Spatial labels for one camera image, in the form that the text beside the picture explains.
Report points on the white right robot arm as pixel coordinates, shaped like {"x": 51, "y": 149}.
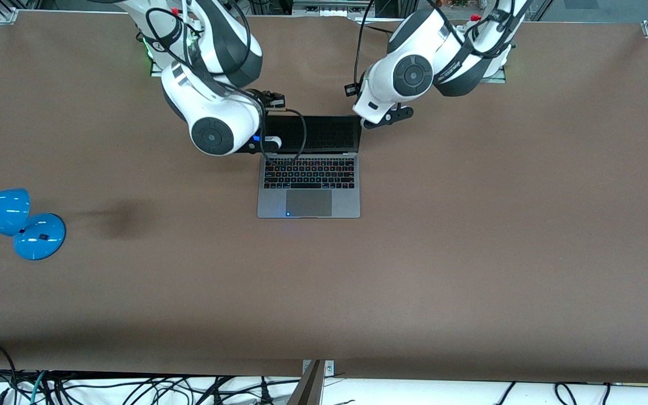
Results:
{"x": 211, "y": 109}

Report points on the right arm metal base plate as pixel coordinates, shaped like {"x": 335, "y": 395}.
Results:
{"x": 155, "y": 70}

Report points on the blue desk lamp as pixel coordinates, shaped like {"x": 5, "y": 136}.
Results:
{"x": 37, "y": 239}

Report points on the small metal bracket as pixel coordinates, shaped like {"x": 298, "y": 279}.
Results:
{"x": 329, "y": 368}

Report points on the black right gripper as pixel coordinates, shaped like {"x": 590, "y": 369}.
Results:
{"x": 270, "y": 100}

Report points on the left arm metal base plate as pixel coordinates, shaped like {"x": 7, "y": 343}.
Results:
{"x": 501, "y": 77}

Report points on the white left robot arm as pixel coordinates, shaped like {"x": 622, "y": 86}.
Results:
{"x": 414, "y": 73}

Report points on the grey laptop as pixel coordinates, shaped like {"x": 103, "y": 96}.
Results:
{"x": 308, "y": 202}

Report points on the aluminium frame bar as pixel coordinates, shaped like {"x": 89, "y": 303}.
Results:
{"x": 332, "y": 8}

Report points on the brown table mat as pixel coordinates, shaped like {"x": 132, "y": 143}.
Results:
{"x": 470, "y": 270}

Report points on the dark camera post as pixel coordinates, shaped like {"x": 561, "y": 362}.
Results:
{"x": 308, "y": 391}

